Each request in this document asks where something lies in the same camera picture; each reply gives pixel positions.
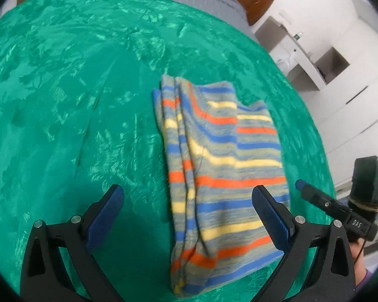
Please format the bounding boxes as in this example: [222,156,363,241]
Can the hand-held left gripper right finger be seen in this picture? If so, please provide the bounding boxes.
[252,185,356,302]

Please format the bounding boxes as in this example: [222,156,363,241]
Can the green patterned bedspread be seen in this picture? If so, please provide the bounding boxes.
[0,0,337,302]

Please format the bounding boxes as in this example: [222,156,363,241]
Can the white wardrobe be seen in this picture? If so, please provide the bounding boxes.
[299,0,378,192]

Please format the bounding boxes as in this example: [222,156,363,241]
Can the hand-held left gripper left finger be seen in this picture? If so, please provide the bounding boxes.
[20,184,125,302]

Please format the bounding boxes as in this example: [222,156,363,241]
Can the white nightstand shelf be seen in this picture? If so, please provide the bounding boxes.
[254,16,351,92]

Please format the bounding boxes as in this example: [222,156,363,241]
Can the striped knit sweater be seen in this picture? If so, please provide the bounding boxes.
[152,74,291,298]

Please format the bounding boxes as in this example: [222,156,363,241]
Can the person's right forearm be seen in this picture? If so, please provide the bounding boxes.
[351,241,377,290]

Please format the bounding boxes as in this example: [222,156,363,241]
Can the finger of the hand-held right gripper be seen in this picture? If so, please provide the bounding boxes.
[295,179,349,221]

